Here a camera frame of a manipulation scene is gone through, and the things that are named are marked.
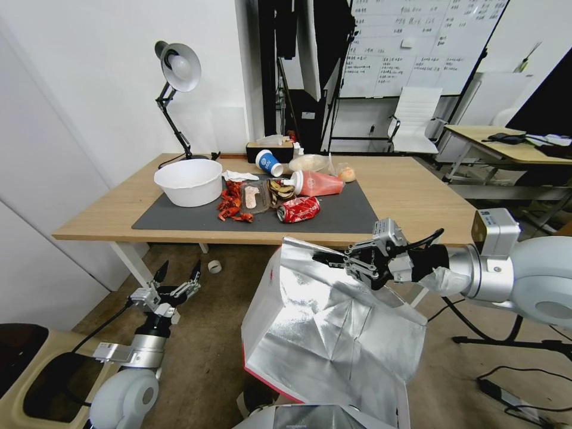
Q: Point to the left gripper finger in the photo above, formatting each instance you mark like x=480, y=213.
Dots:
x=192, y=281
x=160, y=276

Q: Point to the black tissue box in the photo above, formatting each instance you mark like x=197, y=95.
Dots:
x=251, y=155

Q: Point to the black pouch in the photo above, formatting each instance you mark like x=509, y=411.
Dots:
x=506, y=137

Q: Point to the wooden table white legs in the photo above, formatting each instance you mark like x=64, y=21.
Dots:
x=411, y=201

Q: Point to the black desk lamp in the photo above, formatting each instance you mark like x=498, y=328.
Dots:
x=183, y=67

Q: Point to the lidded cup red drink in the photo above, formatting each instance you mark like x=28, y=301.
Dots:
x=319, y=184

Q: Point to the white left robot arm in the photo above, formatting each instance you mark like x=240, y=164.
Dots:
x=127, y=395

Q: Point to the crumpled white napkin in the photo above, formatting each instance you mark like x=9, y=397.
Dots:
x=239, y=175

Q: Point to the silver red food delivery bag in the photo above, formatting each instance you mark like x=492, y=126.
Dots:
x=335, y=339

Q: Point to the red crayfish shells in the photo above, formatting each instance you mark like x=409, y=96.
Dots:
x=229, y=201

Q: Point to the beige trash bin black liner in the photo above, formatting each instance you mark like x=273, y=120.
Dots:
x=20, y=395

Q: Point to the black floor stand base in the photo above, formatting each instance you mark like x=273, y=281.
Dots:
x=491, y=340

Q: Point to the whiteboard on black stand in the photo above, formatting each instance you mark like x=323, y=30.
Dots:
x=402, y=44

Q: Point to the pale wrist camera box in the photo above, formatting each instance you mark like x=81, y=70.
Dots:
x=389, y=231
x=144, y=299

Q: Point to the bread in clear bag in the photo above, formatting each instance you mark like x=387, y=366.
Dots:
x=347, y=173

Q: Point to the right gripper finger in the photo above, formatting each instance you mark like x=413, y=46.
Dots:
x=328, y=258
x=363, y=270

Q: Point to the blue white paper cup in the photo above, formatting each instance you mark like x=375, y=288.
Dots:
x=266, y=162

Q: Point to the crushed red cola can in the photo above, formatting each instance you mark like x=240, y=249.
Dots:
x=299, y=210

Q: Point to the black softbox light stand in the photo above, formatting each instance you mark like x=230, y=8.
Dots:
x=279, y=53

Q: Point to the clear plastic food tray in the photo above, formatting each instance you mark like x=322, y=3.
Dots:
x=252, y=196

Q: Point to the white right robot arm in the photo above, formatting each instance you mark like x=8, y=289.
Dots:
x=536, y=277

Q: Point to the white tape roll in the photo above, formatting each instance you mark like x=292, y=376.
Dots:
x=215, y=266

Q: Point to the clear bag with food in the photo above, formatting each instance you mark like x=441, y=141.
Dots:
x=308, y=162

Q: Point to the grey desk mat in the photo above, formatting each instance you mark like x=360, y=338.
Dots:
x=344, y=214

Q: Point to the white plastic bowl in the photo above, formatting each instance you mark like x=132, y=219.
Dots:
x=190, y=183

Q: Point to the dark fruit peels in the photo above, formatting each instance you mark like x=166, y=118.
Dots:
x=280, y=188

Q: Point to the wooden side table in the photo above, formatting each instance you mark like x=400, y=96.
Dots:
x=491, y=152

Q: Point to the white office chair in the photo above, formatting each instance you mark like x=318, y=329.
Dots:
x=418, y=111

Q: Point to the large black panel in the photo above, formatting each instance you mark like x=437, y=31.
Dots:
x=547, y=103

